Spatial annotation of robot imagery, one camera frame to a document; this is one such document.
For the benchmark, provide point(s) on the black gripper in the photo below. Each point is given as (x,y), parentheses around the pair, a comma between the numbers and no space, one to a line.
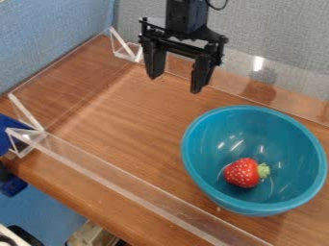
(202,45)

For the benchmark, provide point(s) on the clear acrylic front barrier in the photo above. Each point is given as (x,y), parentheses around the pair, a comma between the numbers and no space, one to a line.
(173,209)

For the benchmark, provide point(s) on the beige object under table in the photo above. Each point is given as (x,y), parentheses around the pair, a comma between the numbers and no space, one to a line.
(91,235)

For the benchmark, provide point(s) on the clear acrylic left barrier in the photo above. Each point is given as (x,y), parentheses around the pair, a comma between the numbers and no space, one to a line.
(58,88)

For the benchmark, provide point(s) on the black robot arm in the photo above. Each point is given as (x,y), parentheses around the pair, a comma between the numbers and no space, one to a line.
(186,15)

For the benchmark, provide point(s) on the clear acrylic back barrier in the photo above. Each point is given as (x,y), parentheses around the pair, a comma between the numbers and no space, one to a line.
(259,81)

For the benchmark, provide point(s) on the red toy strawberry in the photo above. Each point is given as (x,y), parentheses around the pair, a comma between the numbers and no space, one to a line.
(244,172)

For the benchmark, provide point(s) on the clear acrylic barrier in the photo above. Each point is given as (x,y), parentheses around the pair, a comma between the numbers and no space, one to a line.
(58,88)
(259,81)
(173,209)

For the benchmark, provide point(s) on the blue plastic bowl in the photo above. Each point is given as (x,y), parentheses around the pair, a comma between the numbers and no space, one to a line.
(252,132)

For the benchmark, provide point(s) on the blue table clamp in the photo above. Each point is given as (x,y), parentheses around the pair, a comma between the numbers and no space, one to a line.
(10,183)

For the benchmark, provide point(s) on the black and white floor object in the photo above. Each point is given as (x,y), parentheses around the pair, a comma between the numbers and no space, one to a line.
(16,236)

